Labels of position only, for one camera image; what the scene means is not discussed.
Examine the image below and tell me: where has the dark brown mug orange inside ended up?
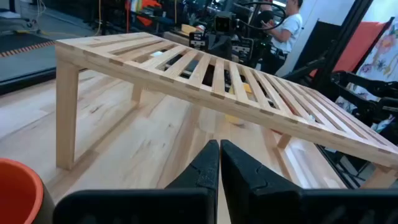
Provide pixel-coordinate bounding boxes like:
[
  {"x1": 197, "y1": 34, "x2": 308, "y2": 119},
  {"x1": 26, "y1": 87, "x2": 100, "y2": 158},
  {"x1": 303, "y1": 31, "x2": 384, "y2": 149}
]
[{"x1": 0, "y1": 157, "x2": 56, "y2": 224}]

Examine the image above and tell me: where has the floral patterned cloth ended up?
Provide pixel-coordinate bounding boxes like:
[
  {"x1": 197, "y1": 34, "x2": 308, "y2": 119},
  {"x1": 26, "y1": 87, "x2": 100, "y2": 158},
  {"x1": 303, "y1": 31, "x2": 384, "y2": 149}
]
[{"x1": 335, "y1": 23, "x2": 398, "y2": 131}]

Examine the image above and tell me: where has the wooden slatted rack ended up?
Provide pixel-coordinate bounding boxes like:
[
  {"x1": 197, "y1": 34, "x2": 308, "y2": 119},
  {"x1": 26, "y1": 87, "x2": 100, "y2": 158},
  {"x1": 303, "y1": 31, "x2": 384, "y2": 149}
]
[{"x1": 55, "y1": 32, "x2": 398, "y2": 190}]

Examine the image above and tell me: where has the cardboard box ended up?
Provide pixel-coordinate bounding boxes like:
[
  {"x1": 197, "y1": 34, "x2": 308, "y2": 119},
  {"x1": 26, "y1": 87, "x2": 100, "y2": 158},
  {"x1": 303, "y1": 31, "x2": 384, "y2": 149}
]
[{"x1": 181, "y1": 24, "x2": 206, "y2": 35}]

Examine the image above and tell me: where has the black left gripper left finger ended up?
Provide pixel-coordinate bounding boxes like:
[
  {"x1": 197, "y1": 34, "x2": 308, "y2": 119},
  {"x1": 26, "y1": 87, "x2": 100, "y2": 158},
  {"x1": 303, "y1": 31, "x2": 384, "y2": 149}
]
[{"x1": 52, "y1": 139, "x2": 221, "y2": 224}]

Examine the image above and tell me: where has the white mug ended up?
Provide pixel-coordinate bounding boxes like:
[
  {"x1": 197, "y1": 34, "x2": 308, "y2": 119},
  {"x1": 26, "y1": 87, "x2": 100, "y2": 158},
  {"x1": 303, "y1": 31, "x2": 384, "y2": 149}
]
[{"x1": 224, "y1": 83, "x2": 253, "y2": 126}]

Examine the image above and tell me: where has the person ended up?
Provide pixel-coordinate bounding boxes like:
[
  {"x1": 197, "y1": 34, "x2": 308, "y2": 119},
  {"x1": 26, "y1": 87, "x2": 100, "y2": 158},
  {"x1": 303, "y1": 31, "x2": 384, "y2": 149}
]
[{"x1": 260, "y1": 0, "x2": 304, "y2": 75}]

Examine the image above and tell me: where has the orange equipment piece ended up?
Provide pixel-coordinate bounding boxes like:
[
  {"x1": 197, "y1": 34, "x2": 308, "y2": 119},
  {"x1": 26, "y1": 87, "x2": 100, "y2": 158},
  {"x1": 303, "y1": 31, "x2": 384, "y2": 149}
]
[{"x1": 126, "y1": 0, "x2": 162, "y2": 27}]

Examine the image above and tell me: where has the orange panel board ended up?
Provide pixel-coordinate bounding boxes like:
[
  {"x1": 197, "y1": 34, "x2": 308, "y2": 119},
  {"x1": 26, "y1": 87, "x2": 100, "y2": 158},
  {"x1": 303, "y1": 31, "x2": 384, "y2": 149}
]
[{"x1": 309, "y1": 20, "x2": 393, "y2": 78}]

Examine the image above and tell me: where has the black panel board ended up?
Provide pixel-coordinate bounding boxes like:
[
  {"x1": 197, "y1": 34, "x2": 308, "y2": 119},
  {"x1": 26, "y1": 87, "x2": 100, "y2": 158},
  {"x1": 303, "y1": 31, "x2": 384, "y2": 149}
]
[{"x1": 292, "y1": 19, "x2": 343, "y2": 72}]

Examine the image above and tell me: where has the black mat hazard-striped edge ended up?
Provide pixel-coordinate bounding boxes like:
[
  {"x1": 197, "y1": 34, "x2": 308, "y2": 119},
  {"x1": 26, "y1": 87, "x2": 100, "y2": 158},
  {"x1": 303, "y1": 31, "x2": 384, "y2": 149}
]
[{"x1": 0, "y1": 32, "x2": 57, "y2": 60}]

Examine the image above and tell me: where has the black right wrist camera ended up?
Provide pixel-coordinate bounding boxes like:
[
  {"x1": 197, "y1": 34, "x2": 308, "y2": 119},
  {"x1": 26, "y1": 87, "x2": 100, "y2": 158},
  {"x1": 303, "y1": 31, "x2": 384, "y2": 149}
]
[{"x1": 214, "y1": 11, "x2": 234, "y2": 34}]

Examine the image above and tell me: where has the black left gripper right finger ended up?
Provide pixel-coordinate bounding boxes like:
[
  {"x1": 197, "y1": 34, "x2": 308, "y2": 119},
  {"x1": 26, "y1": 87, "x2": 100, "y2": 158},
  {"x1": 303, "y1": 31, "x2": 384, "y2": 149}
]
[{"x1": 220, "y1": 139, "x2": 398, "y2": 224}]

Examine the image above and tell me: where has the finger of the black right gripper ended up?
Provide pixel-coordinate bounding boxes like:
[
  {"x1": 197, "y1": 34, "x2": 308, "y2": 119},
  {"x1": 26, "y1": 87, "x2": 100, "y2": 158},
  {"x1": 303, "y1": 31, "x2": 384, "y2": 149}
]
[
  {"x1": 206, "y1": 33, "x2": 220, "y2": 53},
  {"x1": 219, "y1": 33, "x2": 233, "y2": 60}
]

